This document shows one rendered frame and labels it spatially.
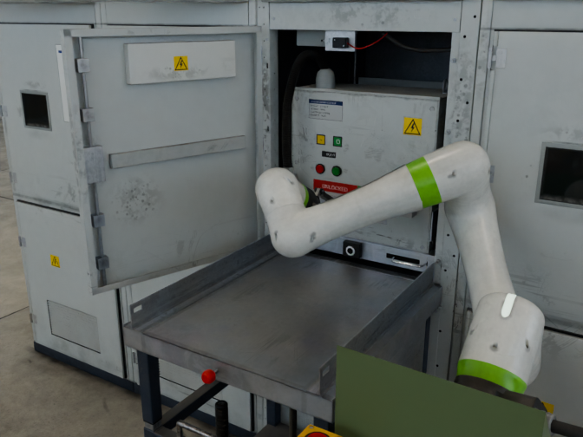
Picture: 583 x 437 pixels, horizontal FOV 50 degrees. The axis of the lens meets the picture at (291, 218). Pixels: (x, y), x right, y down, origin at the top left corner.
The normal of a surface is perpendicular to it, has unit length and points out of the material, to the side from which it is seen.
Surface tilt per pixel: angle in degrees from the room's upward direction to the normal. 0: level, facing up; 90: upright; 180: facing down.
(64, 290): 90
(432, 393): 90
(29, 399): 0
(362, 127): 90
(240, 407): 90
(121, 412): 0
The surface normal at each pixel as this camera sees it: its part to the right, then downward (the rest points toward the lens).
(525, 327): 0.22, -0.31
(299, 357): 0.00, -0.95
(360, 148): -0.53, 0.26
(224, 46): 0.62, 0.25
